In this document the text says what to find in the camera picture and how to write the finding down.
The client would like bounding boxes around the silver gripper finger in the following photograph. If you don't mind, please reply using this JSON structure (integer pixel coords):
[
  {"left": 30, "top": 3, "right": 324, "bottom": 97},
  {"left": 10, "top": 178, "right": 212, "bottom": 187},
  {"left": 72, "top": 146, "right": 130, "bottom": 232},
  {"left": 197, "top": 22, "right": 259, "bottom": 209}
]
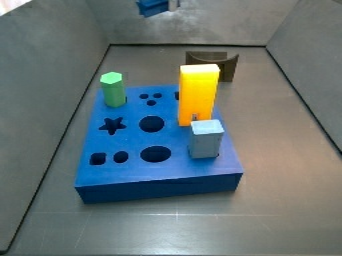
[{"left": 168, "top": 0, "right": 180, "bottom": 11}]

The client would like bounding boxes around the blue star prism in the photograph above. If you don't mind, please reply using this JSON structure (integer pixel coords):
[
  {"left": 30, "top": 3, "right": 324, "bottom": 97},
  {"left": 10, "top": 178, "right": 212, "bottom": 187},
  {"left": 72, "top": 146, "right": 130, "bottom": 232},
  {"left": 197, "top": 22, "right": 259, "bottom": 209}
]
[{"left": 136, "top": 0, "right": 168, "bottom": 17}]

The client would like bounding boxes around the black curved fixture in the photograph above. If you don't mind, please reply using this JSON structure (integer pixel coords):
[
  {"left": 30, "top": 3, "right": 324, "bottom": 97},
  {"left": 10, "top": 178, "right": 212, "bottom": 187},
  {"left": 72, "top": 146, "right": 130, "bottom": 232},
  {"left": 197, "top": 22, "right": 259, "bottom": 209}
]
[{"left": 185, "top": 51, "right": 239, "bottom": 82}]

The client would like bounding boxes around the blue shape sorter board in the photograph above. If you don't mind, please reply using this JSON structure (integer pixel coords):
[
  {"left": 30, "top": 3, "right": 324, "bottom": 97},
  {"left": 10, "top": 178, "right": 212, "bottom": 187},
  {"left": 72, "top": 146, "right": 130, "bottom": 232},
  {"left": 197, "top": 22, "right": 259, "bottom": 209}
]
[{"left": 74, "top": 85, "right": 243, "bottom": 204}]

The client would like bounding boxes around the yellow rectangular block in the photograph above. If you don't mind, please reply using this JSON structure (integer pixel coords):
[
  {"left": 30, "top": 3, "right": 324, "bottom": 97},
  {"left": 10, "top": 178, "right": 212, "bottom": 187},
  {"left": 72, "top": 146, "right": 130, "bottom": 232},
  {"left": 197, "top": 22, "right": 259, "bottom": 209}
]
[{"left": 177, "top": 64, "right": 220, "bottom": 126}]

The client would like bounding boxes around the green hexagonal prism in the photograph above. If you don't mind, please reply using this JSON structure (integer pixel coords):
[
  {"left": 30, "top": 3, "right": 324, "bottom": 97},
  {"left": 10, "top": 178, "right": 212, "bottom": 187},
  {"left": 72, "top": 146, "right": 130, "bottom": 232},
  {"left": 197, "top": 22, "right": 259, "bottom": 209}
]
[{"left": 100, "top": 72, "right": 125, "bottom": 107}]

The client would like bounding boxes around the light blue square block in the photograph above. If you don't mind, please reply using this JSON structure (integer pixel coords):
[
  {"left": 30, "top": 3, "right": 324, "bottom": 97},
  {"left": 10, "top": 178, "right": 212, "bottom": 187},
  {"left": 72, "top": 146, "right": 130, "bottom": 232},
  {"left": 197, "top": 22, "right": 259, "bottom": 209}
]
[{"left": 188, "top": 119, "right": 224, "bottom": 158}]

